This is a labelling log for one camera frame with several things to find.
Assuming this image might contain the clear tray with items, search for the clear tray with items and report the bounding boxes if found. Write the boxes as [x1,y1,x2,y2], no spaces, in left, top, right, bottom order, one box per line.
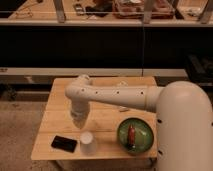
[113,0,175,18]

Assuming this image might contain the long wooden shelf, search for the long wooden shelf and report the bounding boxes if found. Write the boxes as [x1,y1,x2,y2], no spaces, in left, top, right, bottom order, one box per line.
[0,0,213,27]

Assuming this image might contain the wooden table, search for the wooden table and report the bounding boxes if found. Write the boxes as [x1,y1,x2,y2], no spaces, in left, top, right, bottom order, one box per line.
[31,78,156,160]

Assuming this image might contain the black phone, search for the black phone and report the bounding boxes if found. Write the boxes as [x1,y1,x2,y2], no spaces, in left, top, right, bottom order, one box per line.
[51,136,77,152]

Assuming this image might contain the red hot dog toy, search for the red hot dog toy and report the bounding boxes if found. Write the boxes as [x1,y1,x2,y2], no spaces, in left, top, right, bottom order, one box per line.
[127,125,135,148]

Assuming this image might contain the dark remote on shelf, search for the dark remote on shelf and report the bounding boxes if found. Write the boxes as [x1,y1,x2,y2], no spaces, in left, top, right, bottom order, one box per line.
[73,3,85,16]

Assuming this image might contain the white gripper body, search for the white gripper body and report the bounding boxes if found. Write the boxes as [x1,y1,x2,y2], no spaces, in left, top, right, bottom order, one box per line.
[71,108,90,129]

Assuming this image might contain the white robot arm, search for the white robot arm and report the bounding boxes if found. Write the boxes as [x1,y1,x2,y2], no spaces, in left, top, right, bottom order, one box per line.
[65,75,213,171]

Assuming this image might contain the green ceramic bowl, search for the green ceramic bowl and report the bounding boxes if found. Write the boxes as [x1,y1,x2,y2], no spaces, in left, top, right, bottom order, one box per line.
[117,118,154,155]

